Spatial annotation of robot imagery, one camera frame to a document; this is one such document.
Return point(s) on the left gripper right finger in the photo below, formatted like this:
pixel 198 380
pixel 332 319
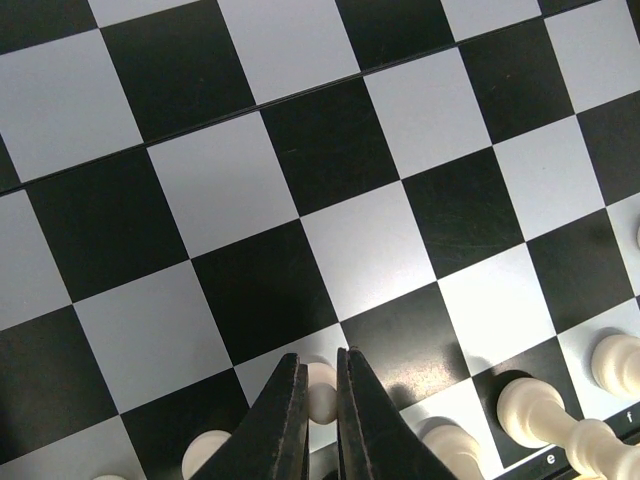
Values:
pixel 374 442

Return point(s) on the eleventh white chess pawn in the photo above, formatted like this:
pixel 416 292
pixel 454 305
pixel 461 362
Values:
pixel 322 393

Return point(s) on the white chess piece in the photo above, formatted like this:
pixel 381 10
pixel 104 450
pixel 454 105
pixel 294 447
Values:
pixel 615 365
pixel 532 413
pixel 200 450
pixel 458 450

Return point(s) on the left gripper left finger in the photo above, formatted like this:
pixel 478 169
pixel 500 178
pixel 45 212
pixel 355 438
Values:
pixel 271 442

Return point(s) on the black silver chessboard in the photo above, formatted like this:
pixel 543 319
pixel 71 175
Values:
pixel 192 189

